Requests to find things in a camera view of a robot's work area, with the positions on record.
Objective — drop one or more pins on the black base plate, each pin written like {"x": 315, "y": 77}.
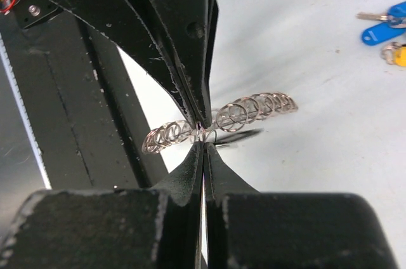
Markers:
{"x": 81, "y": 104}

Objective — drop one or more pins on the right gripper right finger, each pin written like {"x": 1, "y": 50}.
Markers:
{"x": 250, "y": 229}

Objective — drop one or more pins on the upper blue key tag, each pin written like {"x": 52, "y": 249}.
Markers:
{"x": 397, "y": 13}

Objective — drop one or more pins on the black key tag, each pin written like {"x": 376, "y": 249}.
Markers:
{"x": 229, "y": 139}

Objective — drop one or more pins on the white slotted cable duct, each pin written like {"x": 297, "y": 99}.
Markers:
{"x": 24, "y": 115}

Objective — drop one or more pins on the blue key tag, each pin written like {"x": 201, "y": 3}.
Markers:
{"x": 397, "y": 13}
{"x": 380, "y": 33}

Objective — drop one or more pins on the yellow key tag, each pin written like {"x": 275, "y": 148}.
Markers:
{"x": 399, "y": 56}

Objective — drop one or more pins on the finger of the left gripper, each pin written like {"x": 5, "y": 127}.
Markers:
{"x": 132, "y": 26}

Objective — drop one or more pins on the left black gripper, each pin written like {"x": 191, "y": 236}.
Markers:
{"x": 188, "y": 39}

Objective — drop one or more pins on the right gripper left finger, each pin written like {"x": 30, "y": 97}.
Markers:
{"x": 158, "y": 227}

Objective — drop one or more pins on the lower blue key tag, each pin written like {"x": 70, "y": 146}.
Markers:
{"x": 380, "y": 33}

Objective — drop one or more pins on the metal disc with keyrings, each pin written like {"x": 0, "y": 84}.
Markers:
{"x": 230, "y": 118}

